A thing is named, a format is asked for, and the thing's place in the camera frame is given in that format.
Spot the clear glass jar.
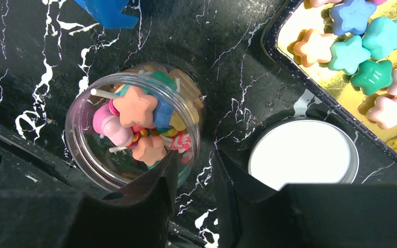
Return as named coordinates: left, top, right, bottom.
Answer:
left=64, top=62, right=205, bottom=191

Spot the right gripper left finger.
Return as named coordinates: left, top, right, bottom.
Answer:
left=0, top=161, right=178, bottom=247

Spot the square tin of colourful candies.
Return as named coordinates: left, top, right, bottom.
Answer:
left=261, top=1, right=397, bottom=162

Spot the aluminium frame rail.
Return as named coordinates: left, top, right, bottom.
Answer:
left=0, top=125, right=205, bottom=247

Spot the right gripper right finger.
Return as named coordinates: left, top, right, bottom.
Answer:
left=214, top=151, right=397, bottom=247

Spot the blue plastic candy bin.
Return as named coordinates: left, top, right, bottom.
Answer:
left=74, top=0, right=139, bottom=29

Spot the white round jar lid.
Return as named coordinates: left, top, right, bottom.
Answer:
left=248, top=118, right=359, bottom=191

